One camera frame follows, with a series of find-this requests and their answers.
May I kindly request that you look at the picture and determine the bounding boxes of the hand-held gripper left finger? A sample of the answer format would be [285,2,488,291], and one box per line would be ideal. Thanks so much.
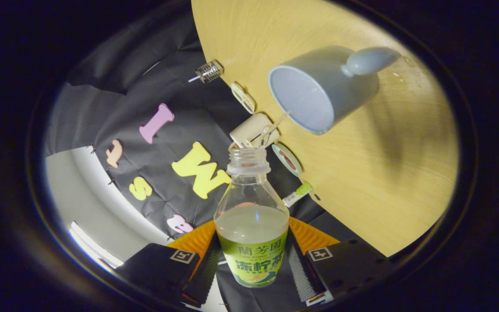
[115,220,223,309]

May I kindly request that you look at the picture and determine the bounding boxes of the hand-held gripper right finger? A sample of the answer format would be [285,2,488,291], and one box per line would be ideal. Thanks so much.
[286,217,395,307]

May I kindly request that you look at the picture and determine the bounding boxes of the green label juice bottle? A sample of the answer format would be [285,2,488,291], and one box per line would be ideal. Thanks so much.
[214,147,290,288]

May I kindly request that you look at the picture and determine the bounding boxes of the light blue cup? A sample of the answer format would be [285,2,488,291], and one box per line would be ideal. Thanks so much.
[268,45,402,136]

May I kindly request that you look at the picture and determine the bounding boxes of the white bottle with green base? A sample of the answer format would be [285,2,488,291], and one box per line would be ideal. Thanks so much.
[282,181,313,208]

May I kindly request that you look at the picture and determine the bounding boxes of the wooden table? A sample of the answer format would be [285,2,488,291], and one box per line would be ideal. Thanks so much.
[191,0,460,258]

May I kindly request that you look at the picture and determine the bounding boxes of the pale green plate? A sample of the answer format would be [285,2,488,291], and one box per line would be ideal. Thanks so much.
[271,143,303,177]

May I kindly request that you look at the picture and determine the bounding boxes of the brown toast piece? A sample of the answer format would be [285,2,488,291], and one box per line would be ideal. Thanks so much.
[281,149,297,170]

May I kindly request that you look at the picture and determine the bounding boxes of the cream toaster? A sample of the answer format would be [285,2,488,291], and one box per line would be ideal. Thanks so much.
[230,113,280,150]

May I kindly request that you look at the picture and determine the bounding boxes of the black backdrop cloth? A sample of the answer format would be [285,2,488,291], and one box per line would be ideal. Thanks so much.
[44,6,360,312]

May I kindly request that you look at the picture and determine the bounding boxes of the white divided dish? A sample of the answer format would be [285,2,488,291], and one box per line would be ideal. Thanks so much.
[231,82,256,114]

